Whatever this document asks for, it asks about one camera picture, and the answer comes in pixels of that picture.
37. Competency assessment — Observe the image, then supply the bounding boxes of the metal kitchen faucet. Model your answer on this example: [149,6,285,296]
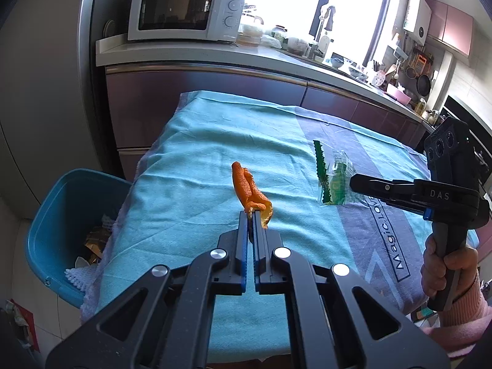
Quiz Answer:
[313,6,336,60]

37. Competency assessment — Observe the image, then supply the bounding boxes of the teal and grey blanket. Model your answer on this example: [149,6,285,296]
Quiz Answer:
[81,90,481,354]

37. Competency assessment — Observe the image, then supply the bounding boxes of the brown lower cabinets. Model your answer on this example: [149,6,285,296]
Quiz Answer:
[105,65,427,181]

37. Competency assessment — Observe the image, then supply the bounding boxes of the white soap bottle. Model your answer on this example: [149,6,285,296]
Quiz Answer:
[318,34,332,62]

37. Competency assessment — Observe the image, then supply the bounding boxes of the black range hood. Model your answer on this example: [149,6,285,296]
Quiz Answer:
[442,94,492,150]

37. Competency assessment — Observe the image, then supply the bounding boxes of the white foam net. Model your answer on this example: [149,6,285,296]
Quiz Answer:
[63,267,99,297]

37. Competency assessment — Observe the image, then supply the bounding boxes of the gold foil wrapper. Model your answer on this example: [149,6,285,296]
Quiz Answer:
[84,226,112,266]

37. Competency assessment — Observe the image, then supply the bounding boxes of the plastic-covered container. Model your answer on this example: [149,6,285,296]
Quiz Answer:
[286,36,310,57]

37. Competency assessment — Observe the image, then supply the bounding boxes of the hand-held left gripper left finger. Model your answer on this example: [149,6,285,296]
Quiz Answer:
[45,212,250,369]

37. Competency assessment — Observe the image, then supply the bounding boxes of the kitchen countertop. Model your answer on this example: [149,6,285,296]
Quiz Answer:
[95,33,435,131]

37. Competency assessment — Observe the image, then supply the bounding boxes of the orange plastic container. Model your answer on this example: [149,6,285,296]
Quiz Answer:
[236,33,263,47]

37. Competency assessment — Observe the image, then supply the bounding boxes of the pink wall cabinet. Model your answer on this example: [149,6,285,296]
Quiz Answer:
[425,0,474,56]

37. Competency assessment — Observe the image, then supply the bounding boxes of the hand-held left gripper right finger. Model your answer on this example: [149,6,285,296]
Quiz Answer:
[252,211,451,369]

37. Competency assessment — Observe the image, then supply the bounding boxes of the red packet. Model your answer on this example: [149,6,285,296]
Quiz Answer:
[8,298,41,354]

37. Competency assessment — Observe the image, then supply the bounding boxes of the white microwave oven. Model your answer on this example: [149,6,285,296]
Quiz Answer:
[128,0,247,42]

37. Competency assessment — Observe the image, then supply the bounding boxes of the orange peel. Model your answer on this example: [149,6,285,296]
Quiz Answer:
[231,161,274,228]

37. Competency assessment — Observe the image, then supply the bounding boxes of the white water heater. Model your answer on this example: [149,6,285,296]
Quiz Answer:
[403,0,432,46]

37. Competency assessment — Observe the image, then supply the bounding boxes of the person's right forearm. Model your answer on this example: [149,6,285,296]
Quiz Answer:
[421,273,492,358]

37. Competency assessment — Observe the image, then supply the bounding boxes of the glass kettle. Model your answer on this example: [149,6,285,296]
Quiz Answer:
[240,6,266,33]

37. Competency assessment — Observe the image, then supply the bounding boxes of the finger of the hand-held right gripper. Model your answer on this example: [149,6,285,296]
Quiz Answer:
[349,174,431,220]

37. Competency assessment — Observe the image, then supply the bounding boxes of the person's right hand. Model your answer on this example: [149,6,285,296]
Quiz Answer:
[421,234,479,297]

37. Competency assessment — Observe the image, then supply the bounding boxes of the blue plastic bin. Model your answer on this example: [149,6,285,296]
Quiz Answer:
[25,168,133,310]

